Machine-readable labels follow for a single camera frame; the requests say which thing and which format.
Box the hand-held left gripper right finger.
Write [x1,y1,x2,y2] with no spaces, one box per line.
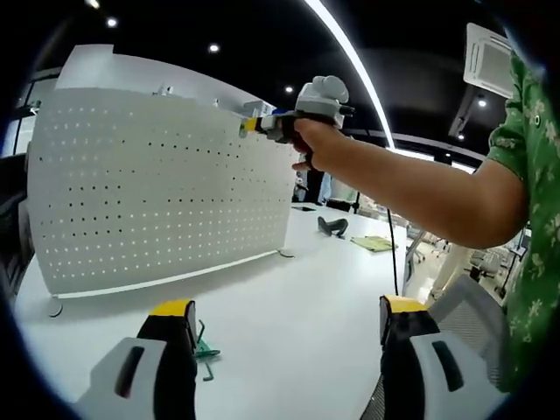
[378,294,498,420]

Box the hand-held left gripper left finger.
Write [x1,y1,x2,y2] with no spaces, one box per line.
[73,298,198,420]

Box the white perforated mounting plate panel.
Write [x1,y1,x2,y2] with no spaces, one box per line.
[25,86,298,318]

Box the person's right hand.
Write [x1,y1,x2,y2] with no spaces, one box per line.
[291,117,352,173]

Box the grey mesh office chair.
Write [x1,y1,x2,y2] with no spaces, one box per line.
[358,274,512,420]

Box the linear ceiling light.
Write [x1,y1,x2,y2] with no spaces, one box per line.
[304,0,396,149]

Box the black headset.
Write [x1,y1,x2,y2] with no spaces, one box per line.
[317,214,350,241]

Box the black ceiling track light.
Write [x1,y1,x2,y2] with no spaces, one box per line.
[449,94,487,142]

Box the pale green cloth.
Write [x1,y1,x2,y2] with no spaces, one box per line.
[350,234,391,254]

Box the white ceiling air conditioner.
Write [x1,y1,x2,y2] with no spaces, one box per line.
[462,22,516,95]

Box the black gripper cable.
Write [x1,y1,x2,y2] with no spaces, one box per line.
[383,208,400,299]

